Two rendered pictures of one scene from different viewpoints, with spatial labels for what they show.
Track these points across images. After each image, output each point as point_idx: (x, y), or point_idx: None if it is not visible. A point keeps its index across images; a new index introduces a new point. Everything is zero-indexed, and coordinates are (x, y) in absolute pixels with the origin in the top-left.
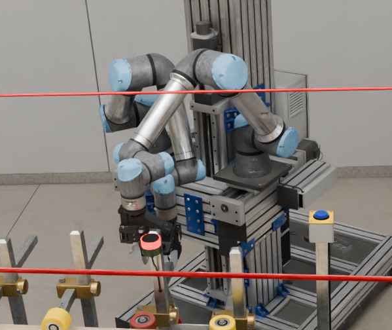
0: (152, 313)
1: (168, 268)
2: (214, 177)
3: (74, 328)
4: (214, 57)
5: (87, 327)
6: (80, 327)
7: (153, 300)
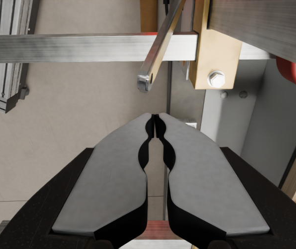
0: (239, 41)
1: (4, 45)
2: None
3: None
4: None
5: None
6: None
7: (165, 53)
